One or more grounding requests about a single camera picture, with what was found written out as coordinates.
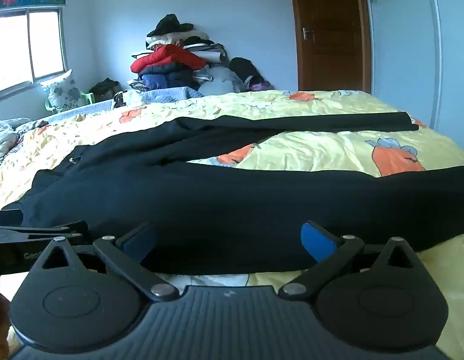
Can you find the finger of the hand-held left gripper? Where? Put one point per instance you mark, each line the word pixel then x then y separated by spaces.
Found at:
pixel 40 230
pixel 7 217

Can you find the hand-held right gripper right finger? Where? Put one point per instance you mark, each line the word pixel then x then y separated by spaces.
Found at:
pixel 316 242

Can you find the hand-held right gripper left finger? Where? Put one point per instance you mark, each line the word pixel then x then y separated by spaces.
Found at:
pixel 139 240

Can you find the black pants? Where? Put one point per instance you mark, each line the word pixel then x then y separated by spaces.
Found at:
pixel 232 202

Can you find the grey crumpled quilt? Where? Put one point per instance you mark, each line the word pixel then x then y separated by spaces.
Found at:
pixel 7 138

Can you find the yellow floral bedsheet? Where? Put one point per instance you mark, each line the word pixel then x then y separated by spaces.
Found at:
pixel 310 146

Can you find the floral pillow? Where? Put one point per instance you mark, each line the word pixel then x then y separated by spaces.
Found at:
pixel 63 92

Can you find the green plastic chair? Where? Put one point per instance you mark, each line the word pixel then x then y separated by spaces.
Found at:
pixel 85 97

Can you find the dark crumpled cloth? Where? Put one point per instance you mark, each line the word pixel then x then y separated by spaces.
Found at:
pixel 119 99

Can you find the blue blanket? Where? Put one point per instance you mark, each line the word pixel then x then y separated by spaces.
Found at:
pixel 172 93

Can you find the dark bag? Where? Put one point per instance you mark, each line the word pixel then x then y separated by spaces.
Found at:
pixel 104 89

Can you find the purple cloth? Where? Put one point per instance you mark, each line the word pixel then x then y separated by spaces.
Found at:
pixel 261 86

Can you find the navy puffer jacket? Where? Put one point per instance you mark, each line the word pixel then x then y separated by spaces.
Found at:
pixel 168 77

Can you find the window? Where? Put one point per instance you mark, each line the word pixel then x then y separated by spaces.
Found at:
pixel 27 48

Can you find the grey bag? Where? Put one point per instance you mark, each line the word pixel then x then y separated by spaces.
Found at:
pixel 220 82

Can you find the red puffer jacket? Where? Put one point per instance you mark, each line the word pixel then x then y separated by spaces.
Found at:
pixel 166 59

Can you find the black backpack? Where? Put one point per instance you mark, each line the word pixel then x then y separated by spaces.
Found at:
pixel 245 68

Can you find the stack of white clothes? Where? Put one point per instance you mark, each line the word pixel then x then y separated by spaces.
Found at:
pixel 202 47

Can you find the black jacket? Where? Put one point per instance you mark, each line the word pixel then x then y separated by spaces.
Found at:
pixel 170 25

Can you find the white wardrobe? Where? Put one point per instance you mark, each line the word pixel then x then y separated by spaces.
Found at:
pixel 416 45

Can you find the wooden door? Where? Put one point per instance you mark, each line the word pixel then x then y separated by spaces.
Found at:
pixel 329 15

